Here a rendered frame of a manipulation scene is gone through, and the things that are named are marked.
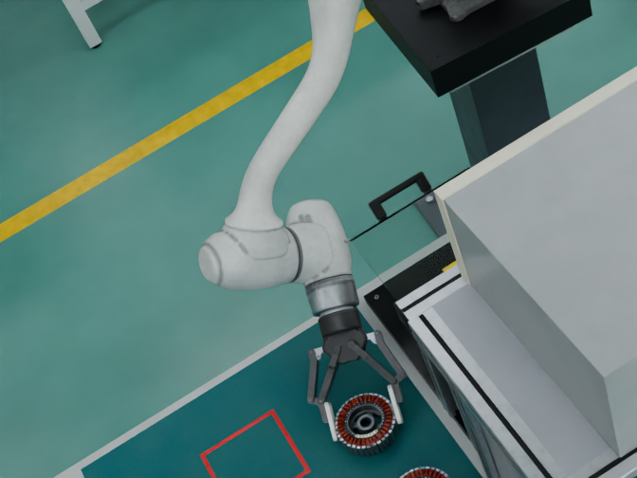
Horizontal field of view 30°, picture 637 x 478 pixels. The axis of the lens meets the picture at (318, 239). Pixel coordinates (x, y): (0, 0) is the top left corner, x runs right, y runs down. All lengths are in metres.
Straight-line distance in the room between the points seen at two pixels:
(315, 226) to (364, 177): 1.45
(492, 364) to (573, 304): 0.25
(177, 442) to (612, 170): 1.03
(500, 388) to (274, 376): 0.68
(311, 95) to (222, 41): 2.19
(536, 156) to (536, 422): 0.37
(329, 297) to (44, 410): 1.53
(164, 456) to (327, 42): 0.82
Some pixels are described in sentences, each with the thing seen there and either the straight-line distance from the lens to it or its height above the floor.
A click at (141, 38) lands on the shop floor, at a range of 4.43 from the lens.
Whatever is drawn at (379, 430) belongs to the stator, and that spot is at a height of 0.78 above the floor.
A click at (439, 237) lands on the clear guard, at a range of 1.96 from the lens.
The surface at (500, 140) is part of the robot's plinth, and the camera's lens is 2.97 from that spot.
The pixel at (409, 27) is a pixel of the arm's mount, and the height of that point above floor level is 0.83.
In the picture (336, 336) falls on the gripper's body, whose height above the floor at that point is 0.86.
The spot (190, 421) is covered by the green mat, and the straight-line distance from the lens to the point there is 2.29.
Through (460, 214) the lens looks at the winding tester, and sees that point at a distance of 1.64.
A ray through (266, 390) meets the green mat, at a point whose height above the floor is 0.75.
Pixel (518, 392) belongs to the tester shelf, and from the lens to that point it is 1.70.
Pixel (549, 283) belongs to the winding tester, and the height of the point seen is 1.32.
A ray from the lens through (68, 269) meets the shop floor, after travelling 3.77.
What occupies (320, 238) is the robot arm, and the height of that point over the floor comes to 0.99.
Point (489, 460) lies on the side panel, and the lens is 1.92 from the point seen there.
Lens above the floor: 2.55
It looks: 47 degrees down
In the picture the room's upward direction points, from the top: 25 degrees counter-clockwise
